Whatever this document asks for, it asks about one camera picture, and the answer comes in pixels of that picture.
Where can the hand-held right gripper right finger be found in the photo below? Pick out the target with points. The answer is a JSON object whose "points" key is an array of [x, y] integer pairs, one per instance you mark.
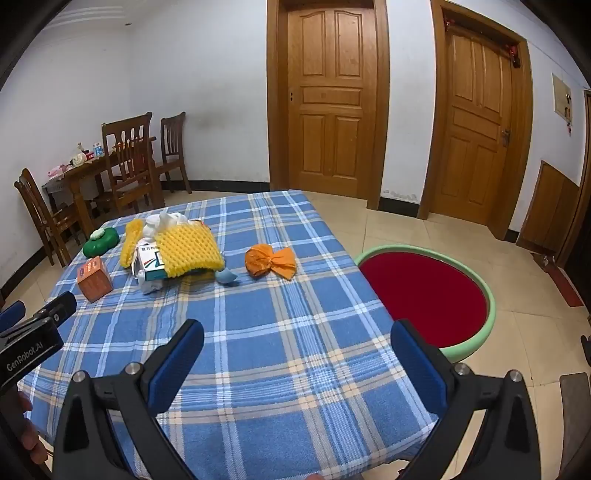
{"points": [[418, 364]]}

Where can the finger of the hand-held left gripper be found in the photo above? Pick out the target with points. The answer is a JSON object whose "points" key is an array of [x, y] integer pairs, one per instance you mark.
{"points": [[11, 314], [62, 304]]}

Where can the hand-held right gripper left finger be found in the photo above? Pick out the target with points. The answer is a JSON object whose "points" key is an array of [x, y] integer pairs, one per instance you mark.
{"points": [[178, 364]]}

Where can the small orange cardboard box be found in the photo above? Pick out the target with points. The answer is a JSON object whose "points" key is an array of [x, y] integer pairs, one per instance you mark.
{"points": [[94, 281]]}

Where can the white paper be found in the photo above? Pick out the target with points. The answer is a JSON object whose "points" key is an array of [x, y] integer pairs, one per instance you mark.
{"points": [[150, 286]]}

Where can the small yellow foam net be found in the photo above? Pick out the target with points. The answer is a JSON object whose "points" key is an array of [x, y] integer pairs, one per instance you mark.
{"points": [[131, 240]]}

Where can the white and green medicine box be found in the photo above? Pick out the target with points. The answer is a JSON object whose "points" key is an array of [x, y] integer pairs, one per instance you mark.
{"points": [[150, 263]]}

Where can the small pale blue scrap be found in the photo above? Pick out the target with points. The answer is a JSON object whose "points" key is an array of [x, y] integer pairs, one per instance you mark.
{"points": [[226, 277]]}

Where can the large yellow foam net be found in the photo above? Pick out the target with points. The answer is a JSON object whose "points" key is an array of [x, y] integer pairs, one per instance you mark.
{"points": [[189, 251]]}

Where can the cream plastic bag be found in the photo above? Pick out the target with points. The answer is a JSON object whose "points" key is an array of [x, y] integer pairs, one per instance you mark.
{"points": [[154, 228]]}

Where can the orange wrapper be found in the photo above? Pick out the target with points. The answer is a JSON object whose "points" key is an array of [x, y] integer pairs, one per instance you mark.
{"points": [[268, 261]]}

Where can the person's left hand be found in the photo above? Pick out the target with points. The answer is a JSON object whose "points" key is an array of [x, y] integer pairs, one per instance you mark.
{"points": [[28, 438]]}

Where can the green flower-shaped box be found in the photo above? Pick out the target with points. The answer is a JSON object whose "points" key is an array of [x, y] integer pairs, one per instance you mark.
{"points": [[104, 244]]}

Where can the blue plaid blanket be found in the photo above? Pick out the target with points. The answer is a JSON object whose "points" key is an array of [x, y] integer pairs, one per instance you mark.
{"points": [[277, 323]]}

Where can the pink packet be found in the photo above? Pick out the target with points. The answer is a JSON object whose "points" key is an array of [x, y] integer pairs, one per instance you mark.
{"points": [[57, 171]]}

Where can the wooden dining table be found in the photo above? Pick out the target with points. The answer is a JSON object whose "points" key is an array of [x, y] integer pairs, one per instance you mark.
{"points": [[87, 170]]}

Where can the blue and white carton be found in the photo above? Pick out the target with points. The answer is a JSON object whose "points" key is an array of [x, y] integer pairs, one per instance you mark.
{"points": [[97, 150]]}

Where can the red floor mat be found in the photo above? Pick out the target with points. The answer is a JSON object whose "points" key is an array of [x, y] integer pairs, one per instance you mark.
{"points": [[565, 286]]}

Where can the tall-back wooden chair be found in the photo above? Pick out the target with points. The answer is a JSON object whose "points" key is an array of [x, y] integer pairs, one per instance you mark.
{"points": [[131, 147]]}

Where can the low wooden panel door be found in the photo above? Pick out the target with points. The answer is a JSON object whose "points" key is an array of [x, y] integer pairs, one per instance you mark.
{"points": [[549, 207]]}

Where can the red door ornament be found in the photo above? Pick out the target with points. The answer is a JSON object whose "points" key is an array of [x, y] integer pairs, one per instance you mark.
{"points": [[513, 55]]}

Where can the dark wooden door frame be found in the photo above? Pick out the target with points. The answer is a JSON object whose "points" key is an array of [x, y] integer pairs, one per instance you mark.
{"points": [[570, 240]]}

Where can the beige wall panel box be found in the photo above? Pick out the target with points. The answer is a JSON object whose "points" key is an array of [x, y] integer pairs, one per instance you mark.
{"points": [[561, 97]]}

